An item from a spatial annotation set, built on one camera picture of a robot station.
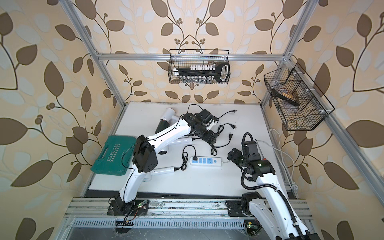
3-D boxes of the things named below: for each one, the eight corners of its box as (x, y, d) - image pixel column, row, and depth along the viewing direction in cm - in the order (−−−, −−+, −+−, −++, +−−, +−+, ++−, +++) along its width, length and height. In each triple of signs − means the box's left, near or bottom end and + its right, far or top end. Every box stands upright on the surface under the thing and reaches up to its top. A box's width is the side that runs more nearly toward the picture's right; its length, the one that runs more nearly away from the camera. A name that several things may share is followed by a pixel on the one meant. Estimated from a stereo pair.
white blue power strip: (189, 166, 90) (189, 165, 88) (190, 158, 93) (189, 156, 92) (222, 166, 90) (222, 165, 88) (221, 157, 93) (221, 156, 91)
